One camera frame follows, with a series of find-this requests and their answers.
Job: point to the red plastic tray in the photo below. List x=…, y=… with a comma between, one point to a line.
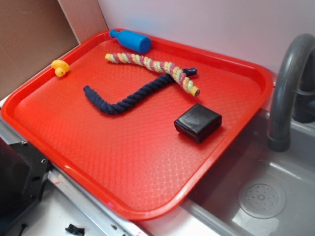
x=136, y=163

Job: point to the black wrapped block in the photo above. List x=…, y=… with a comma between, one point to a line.
x=198, y=122

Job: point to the blue plastic bottle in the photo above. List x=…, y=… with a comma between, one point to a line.
x=132, y=40

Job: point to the yellow rubber duck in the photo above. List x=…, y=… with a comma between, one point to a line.
x=61, y=67

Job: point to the grey toy sink basin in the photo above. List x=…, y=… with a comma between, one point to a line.
x=212, y=207

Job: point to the round sink drain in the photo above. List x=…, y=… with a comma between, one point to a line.
x=261, y=200

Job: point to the grey plastic faucet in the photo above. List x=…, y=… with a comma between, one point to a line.
x=294, y=94

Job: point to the small black tape scrap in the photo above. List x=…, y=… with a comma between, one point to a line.
x=75, y=230

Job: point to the brown cardboard panel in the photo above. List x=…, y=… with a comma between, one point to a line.
x=33, y=33

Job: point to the black metal mount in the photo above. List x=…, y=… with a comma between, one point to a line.
x=23, y=173

